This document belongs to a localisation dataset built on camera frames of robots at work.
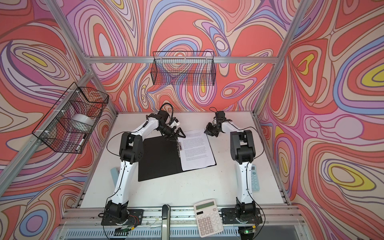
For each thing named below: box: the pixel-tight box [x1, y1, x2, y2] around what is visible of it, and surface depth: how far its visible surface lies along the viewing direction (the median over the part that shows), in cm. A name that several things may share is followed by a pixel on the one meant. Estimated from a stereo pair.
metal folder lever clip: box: [176, 138, 181, 158], surface depth 100 cm
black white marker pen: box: [76, 138, 85, 151], surface depth 73 cm
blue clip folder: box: [138, 134, 217, 182], surface depth 92 cm
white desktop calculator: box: [193, 199, 224, 238], surface depth 73 cm
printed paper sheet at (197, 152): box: [177, 129, 216, 172], surface depth 98 cm
